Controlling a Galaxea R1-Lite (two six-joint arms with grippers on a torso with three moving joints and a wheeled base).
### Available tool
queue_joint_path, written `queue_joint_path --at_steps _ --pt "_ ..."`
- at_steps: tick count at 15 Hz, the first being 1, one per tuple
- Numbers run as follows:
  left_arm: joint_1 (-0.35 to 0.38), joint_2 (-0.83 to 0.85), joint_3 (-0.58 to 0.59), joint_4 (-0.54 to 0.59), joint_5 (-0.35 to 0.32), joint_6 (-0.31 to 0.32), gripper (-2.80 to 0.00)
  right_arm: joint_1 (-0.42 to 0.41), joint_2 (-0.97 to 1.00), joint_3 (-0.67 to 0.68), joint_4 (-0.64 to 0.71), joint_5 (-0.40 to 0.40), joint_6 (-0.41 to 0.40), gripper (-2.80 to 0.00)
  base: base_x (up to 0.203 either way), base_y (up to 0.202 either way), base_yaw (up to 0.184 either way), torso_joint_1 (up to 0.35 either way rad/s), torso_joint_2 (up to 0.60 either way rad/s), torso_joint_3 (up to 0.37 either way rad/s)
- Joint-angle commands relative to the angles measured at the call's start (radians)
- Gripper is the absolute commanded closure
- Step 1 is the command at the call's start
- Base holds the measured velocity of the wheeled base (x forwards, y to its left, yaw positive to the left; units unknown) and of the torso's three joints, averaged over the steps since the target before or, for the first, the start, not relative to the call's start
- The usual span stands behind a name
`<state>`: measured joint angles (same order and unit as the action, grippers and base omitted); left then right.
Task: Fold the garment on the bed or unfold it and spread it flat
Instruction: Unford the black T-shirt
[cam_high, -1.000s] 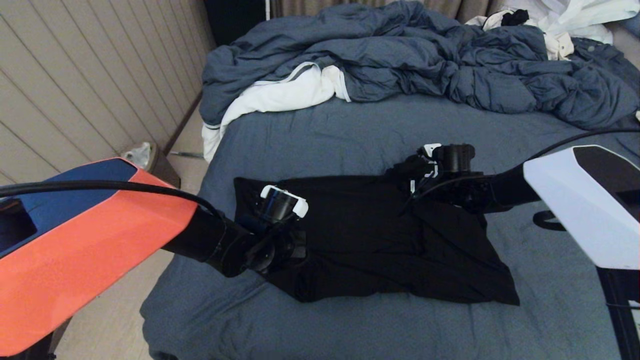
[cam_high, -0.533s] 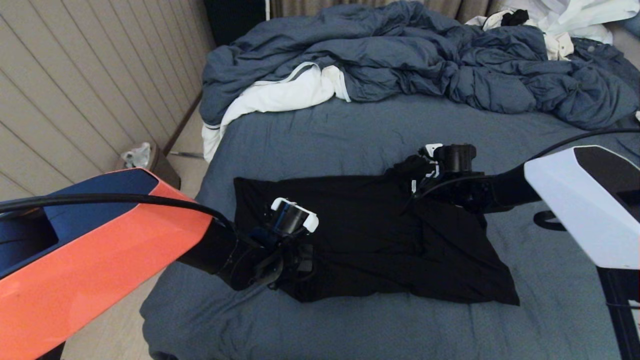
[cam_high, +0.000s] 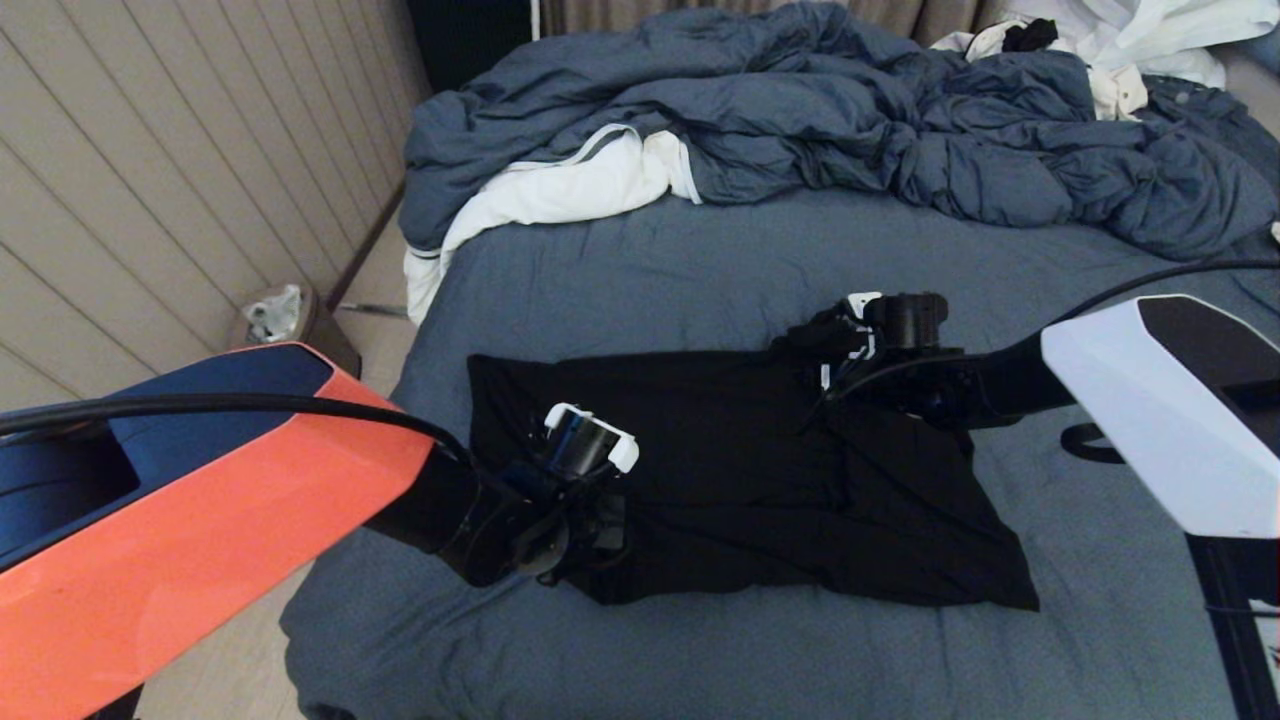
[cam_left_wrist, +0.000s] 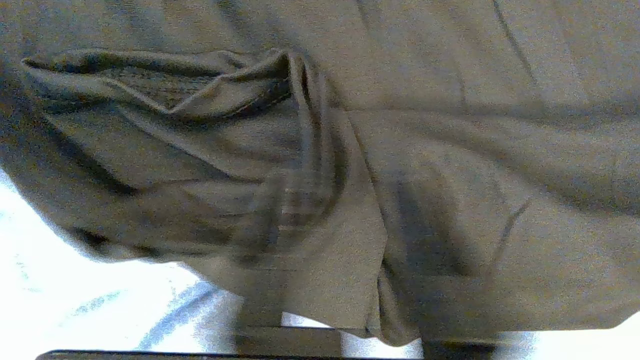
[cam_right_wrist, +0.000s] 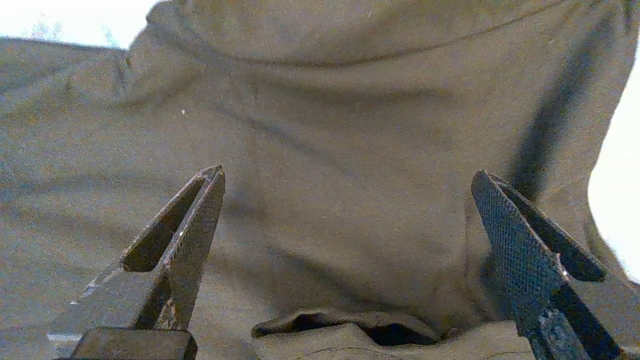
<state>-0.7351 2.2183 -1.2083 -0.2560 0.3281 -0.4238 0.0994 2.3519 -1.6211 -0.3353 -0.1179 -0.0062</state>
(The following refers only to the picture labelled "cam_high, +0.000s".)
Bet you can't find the beige curtain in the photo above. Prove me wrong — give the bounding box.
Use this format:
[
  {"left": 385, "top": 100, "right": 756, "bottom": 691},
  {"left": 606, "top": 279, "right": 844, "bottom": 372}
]
[{"left": 540, "top": 0, "right": 1006, "bottom": 51}]

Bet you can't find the cream buttoned shirt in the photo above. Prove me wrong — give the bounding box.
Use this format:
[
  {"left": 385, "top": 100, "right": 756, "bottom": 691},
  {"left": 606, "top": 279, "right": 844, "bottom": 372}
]
[{"left": 1087, "top": 63, "right": 1150, "bottom": 121}]

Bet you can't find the black t-shirt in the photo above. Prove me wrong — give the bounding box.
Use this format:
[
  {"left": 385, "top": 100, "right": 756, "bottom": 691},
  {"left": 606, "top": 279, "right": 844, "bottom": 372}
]
[{"left": 467, "top": 305, "right": 1041, "bottom": 613}]

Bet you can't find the white quilt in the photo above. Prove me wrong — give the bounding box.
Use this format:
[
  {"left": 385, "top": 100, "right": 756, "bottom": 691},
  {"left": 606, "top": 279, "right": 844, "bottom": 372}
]
[{"left": 404, "top": 125, "right": 701, "bottom": 329}]

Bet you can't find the dark cabinet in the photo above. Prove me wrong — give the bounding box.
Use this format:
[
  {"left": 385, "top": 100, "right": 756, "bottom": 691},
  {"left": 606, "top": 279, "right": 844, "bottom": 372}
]
[{"left": 405, "top": 0, "right": 533, "bottom": 96}]

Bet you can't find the crumpled blue duvet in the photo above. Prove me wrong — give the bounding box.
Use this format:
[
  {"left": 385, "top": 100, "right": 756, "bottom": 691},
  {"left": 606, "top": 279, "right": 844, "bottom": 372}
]
[{"left": 400, "top": 3, "right": 1279, "bottom": 263}]

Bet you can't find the blue pillow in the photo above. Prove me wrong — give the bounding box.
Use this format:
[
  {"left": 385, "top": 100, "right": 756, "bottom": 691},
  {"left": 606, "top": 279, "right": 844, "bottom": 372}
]
[{"left": 1240, "top": 20, "right": 1280, "bottom": 79}]

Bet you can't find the small black garment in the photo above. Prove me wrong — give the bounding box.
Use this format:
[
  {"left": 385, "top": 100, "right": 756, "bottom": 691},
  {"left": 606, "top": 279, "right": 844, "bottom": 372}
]
[{"left": 1000, "top": 18, "right": 1058, "bottom": 53}]

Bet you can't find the white crumpled garment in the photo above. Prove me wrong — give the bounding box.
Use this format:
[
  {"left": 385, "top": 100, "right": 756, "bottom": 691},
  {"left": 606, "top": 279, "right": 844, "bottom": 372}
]
[{"left": 930, "top": 0, "right": 1279, "bottom": 91}]

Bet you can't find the brown trash bin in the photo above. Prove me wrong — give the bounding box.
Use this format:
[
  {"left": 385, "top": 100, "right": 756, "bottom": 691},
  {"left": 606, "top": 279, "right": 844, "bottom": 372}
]
[{"left": 232, "top": 287, "right": 363, "bottom": 381}]

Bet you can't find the bed with blue sheet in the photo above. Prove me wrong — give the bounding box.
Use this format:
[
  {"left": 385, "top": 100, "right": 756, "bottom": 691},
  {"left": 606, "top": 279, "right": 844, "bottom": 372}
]
[{"left": 281, "top": 188, "right": 1280, "bottom": 720}]

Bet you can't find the dark blue denim garment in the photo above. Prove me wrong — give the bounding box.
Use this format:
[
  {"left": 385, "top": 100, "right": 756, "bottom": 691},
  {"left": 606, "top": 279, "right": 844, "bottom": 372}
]
[{"left": 1140, "top": 75, "right": 1280, "bottom": 201}]

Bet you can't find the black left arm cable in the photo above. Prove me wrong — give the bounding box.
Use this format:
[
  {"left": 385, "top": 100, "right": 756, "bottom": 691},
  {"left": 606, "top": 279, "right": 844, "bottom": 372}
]
[{"left": 0, "top": 393, "right": 471, "bottom": 466}]

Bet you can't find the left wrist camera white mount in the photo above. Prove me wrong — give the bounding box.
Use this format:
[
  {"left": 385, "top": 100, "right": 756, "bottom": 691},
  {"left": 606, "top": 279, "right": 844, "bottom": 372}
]
[{"left": 543, "top": 403, "right": 641, "bottom": 481}]

